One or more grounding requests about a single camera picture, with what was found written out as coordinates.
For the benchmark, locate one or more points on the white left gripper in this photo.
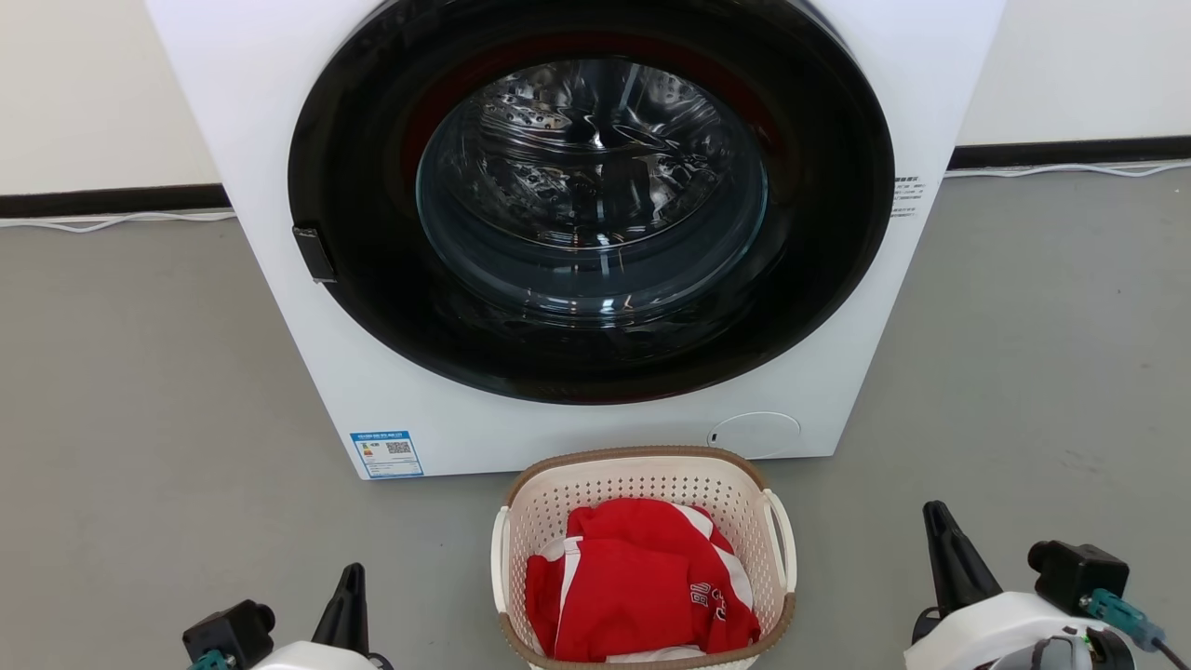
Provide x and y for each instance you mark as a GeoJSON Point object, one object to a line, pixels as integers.
{"type": "Point", "coordinates": [312, 659]}

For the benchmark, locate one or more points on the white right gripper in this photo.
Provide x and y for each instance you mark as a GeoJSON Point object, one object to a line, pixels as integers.
{"type": "Point", "coordinates": [986, 637]}

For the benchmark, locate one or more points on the cream plastic laundry basket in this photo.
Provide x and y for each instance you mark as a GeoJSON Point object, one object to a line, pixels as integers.
{"type": "Point", "coordinates": [642, 479]}

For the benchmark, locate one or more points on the blue energy label sticker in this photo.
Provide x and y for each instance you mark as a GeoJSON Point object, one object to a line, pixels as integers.
{"type": "Point", "coordinates": [387, 454]}

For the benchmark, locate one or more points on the round white filter cover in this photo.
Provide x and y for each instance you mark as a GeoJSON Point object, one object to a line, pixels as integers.
{"type": "Point", "coordinates": [754, 435]}

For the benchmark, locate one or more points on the red white-striped garment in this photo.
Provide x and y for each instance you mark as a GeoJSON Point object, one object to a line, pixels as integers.
{"type": "Point", "coordinates": [623, 596]}

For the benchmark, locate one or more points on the white garment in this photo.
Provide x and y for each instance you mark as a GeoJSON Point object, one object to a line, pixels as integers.
{"type": "Point", "coordinates": [651, 654]}

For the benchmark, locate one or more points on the black round washer door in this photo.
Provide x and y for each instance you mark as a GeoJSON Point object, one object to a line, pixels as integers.
{"type": "Point", "coordinates": [372, 279]}

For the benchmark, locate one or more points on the small printed text sticker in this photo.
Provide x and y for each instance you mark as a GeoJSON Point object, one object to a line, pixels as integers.
{"type": "Point", "coordinates": [908, 196]}

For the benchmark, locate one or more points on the white front-load washing machine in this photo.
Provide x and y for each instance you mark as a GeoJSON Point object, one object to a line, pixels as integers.
{"type": "Point", "coordinates": [279, 112]}

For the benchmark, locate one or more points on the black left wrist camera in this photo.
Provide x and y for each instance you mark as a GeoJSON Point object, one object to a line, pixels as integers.
{"type": "Point", "coordinates": [228, 633]}

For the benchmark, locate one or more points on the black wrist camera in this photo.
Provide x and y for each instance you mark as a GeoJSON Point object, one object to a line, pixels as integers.
{"type": "Point", "coordinates": [228, 633]}
{"type": "Point", "coordinates": [1079, 572]}

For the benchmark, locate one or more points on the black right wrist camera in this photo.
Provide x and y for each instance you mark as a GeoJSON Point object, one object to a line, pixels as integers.
{"type": "Point", "coordinates": [1079, 572]}

